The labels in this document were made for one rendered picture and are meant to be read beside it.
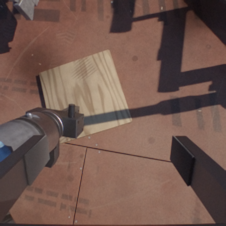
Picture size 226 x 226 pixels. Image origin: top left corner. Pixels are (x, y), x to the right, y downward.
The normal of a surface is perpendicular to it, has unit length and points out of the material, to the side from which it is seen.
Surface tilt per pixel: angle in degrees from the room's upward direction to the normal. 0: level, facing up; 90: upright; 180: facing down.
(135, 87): 0
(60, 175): 0
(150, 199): 0
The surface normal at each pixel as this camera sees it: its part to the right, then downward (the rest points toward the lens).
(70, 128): -0.17, 0.26
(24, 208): -0.11, -0.16
